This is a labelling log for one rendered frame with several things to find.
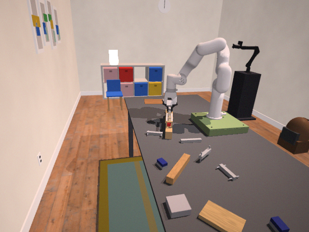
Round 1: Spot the flat wooden board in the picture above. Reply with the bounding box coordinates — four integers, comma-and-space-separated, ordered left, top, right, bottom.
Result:
198, 200, 246, 232

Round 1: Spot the orange rectangular bar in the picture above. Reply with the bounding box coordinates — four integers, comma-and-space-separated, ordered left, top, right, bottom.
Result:
166, 153, 190, 185

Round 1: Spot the brown wooden clipboard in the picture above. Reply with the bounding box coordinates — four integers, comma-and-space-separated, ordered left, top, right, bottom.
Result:
144, 99, 164, 104

